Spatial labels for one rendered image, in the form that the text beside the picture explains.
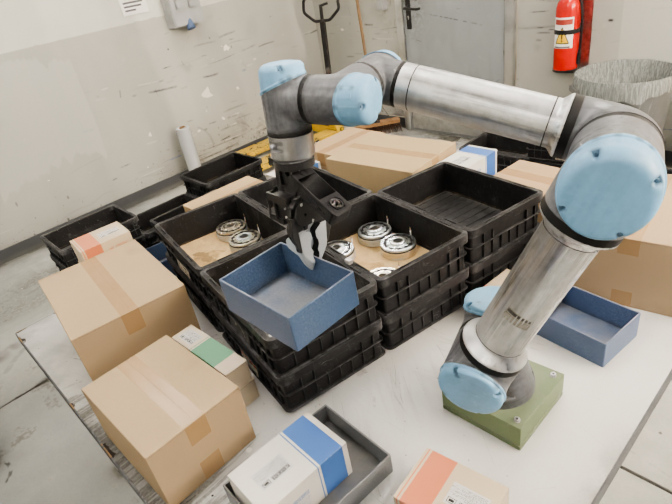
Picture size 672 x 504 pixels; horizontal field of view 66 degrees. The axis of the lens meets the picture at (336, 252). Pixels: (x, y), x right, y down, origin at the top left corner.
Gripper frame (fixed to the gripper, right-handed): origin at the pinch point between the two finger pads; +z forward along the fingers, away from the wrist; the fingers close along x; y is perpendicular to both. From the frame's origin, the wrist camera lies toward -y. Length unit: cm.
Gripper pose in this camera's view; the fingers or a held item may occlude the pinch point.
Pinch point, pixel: (315, 263)
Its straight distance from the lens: 96.6
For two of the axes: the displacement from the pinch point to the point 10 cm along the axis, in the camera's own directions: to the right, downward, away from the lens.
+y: -6.8, -2.8, 6.8
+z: 1.0, 8.8, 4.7
